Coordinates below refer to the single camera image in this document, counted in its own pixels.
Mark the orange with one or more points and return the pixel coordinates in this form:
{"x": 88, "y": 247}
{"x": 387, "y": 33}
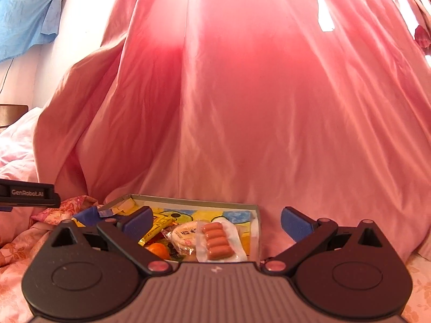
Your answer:
{"x": 158, "y": 249}

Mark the wooden headboard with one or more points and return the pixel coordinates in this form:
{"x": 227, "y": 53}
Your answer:
{"x": 13, "y": 114}

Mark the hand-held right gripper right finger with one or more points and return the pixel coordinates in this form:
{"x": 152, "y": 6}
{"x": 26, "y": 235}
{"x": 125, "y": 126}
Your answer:
{"x": 296, "y": 225}

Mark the blue cloth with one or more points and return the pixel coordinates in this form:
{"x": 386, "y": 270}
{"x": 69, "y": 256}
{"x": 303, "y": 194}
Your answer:
{"x": 27, "y": 20}

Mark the grey shallow cardboard box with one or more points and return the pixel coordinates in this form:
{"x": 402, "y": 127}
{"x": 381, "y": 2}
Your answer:
{"x": 254, "y": 228}

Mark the pink curtain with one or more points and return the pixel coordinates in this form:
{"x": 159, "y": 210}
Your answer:
{"x": 252, "y": 91}

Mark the yellow snack bar packet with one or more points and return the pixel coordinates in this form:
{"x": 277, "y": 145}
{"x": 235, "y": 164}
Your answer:
{"x": 158, "y": 228}

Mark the pink quilt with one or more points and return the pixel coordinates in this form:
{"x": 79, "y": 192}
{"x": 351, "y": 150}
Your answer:
{"x": 20, "y": 151}

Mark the round rice cracker packet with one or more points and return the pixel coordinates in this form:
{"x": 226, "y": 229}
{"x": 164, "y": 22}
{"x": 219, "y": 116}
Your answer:
{"x": 183, "y": 239}

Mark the sausage packet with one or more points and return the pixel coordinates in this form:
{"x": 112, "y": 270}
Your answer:
{"x": 219, "y": 240}

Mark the floral bedsheet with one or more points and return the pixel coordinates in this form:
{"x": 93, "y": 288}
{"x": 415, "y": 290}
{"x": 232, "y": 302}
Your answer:
{"x": 20, "y": 242}

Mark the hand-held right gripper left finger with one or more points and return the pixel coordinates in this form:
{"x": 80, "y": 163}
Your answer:
{"x": 141, "y": 222}

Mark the red patterned cloth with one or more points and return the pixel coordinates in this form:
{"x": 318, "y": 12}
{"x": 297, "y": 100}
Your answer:
{"x": 423, "y": 35}

